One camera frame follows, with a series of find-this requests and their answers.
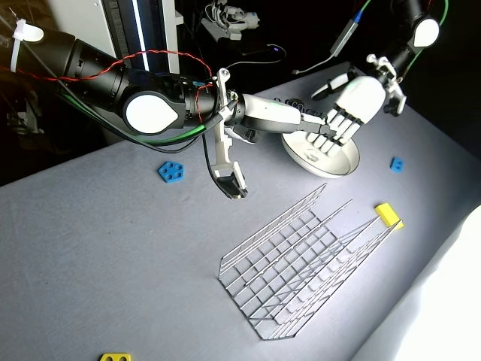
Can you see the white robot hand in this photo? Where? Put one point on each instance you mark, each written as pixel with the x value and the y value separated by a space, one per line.
pixel 360 97
pixel 270 114

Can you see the white plate with dark rim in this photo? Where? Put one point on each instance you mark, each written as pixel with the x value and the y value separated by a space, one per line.
pixel 327 175
pixel 293 144

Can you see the spare white robot hand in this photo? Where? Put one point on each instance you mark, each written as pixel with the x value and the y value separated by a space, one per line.
pixel 244 19

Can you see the grey adapter with blue plug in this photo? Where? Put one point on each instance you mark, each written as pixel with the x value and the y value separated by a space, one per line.
pixel 345 35

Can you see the black device with blue light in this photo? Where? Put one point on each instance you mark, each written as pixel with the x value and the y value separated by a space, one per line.
pixel 274 50

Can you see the small blue two-hole block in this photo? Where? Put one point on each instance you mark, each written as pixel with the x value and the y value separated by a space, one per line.
pixel 397 170

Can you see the blue pentagon block with holes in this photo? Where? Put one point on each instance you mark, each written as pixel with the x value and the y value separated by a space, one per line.
pixel 171 172

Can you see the yellow rectangular block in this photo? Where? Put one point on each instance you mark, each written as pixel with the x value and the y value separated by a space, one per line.
pixel 387 212

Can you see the white cabinet with light strip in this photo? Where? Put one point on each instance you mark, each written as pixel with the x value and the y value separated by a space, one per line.
pixel 82 19

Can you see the grey tablecloth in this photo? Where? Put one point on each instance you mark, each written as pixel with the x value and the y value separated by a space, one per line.
pixel 112 263

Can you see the yellow block with holes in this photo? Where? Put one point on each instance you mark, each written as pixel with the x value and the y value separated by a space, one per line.
pixel 109 357

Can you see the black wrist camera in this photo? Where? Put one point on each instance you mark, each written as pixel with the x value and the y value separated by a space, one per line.
pixel 231 184

